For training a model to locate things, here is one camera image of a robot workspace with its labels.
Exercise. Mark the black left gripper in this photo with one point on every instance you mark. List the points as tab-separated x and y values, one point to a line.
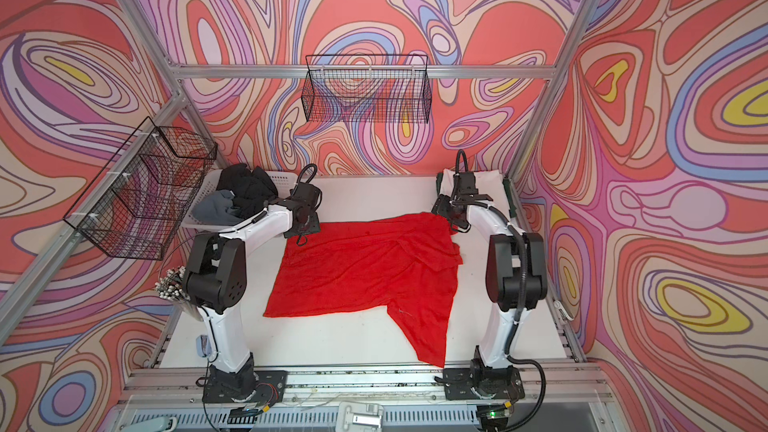
315	217

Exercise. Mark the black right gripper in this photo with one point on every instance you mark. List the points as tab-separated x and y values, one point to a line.
441	207

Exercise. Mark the red t-shirt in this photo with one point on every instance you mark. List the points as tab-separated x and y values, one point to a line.
406	264

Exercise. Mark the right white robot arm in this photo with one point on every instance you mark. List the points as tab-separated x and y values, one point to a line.
515	274

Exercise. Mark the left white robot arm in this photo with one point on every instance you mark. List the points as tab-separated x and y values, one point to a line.
215	277

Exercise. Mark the white plastic laundry basket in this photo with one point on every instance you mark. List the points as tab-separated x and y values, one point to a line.
284	182

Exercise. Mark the black garment in basket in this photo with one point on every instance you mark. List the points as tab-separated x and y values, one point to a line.
252	189

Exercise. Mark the grey garment in basket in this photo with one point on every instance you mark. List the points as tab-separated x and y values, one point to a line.
217	209

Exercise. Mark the blue stapler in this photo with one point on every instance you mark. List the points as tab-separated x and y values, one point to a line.
204	347

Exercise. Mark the black wire basket back wall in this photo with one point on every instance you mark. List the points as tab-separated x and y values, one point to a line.
367	88

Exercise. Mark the black wire basket wall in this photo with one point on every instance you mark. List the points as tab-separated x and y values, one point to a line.
367	88
134	209

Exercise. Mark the black wire basket left wall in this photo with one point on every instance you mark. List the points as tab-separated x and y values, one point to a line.
134	209

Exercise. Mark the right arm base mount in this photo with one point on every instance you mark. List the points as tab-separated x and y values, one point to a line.
482	382

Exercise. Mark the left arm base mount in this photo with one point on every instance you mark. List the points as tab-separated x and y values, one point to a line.
248	386

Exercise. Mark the aluminium rail at front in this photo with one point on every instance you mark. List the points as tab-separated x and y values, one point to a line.
574	397

